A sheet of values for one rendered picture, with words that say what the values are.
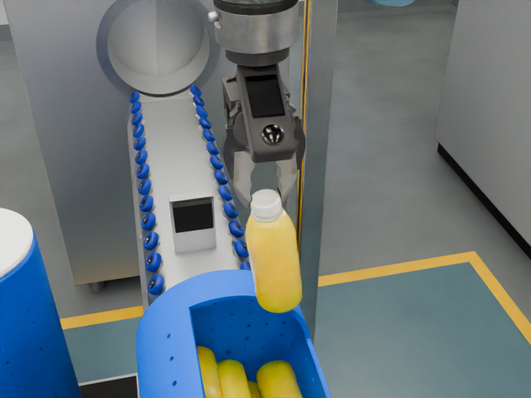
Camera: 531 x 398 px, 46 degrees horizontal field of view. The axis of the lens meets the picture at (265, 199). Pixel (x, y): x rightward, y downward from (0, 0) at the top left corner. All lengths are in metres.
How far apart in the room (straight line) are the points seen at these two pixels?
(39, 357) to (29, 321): 0.12
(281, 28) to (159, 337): 0.51
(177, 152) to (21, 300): 0.67
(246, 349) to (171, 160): 0.83
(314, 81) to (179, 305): 0.70
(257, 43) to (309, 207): 1.04
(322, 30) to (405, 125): 2.57
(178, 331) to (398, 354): 1.67
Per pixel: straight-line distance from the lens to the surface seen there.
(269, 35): 0.65
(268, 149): 0.64
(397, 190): 3.34
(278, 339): 1.12
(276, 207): 0.77
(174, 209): 1.39
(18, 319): 1.46
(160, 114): 2.06
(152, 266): 1.40
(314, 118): 1.51
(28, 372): 1.57
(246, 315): 1.06
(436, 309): 2.72
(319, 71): 1.46
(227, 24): 0.66
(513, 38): 2.96
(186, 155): 1.84
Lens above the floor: 1.90
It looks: 36 degrees down
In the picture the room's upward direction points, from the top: straight up
